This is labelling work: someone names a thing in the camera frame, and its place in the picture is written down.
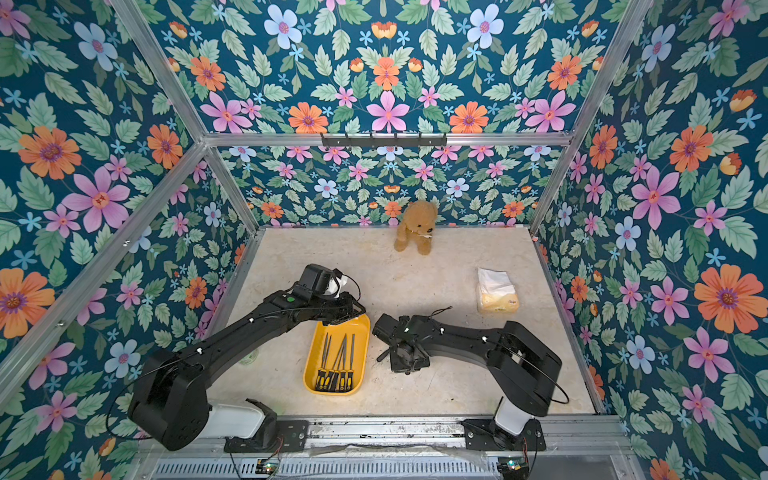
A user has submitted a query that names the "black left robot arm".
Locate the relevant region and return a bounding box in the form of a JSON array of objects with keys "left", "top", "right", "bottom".
[{"left": 127, "top": 264, "right": 366, "bottom": 451}]

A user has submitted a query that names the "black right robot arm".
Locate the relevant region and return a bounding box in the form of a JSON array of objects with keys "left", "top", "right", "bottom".
[{"left": 373, "top": 314, "right": 562, "bottom": 437}]

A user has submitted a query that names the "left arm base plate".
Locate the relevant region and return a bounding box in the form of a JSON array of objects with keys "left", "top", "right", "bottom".
[{"left": 224, "top": 419, "right": 309, "bottom": 454}]

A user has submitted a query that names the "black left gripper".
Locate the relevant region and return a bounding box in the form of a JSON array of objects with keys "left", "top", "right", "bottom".
[{"left": 308, "top": 292, "right": 369, "bottom": 325}]

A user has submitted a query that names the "yellow plastic storage tray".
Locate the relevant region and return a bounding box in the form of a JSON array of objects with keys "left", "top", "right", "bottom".
[{"left": 304, "top": 314, "right": 371, "bottom": 396}]

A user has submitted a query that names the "file tool yellow black handle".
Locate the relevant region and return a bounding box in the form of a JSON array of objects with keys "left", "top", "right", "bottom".
[{"left": 315, "top": 334, "right": 330, "bottom": 391}]

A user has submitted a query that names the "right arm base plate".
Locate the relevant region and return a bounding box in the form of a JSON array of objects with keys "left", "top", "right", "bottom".
[{"left": 460, "top": 418, "right": 547, "bottom": 452}]

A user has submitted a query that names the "yellow tissue pack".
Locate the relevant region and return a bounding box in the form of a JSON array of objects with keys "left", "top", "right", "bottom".
[{"left": 477, "top": 268, "right": 520, "bottom": 313}]

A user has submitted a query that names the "white ventilation grille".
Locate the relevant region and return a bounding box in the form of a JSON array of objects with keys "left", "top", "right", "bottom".
[{"left": 151, "top": 457, "right": 501, "bottom": 479}]

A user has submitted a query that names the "brown teddy bear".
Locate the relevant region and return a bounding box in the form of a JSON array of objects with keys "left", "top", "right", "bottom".
[{"left": 394, "top": 200, "right": 438, "bottom": 256}]

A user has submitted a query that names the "green lid container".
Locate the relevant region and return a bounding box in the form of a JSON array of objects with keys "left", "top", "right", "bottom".
[{"left": 239, "top": 350, "right": 258, "bottom": 365}]

